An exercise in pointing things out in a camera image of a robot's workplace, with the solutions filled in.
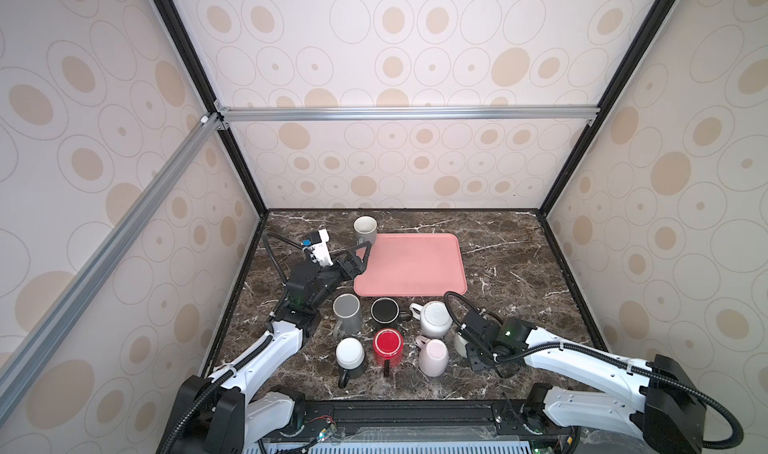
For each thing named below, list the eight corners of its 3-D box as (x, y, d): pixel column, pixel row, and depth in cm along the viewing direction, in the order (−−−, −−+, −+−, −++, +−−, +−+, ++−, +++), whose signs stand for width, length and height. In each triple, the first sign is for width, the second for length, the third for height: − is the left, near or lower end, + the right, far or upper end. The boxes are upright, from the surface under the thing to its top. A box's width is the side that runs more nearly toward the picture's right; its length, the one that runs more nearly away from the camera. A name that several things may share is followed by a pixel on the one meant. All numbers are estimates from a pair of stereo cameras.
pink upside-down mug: (418, 376, 82) (421, 365, 74) (416, 343, 88) (419, 329, 80) (444, 376, 82) (450, 365, 74) (440, 343, 88) (445, 329, 80)
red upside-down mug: (373, 377, 82) (372, 368, 75) (375, 340, 89) (374, 328, 82) (404, 377, 82) (405, 368, 75) (403, 340, 89) (404, 328, 82)
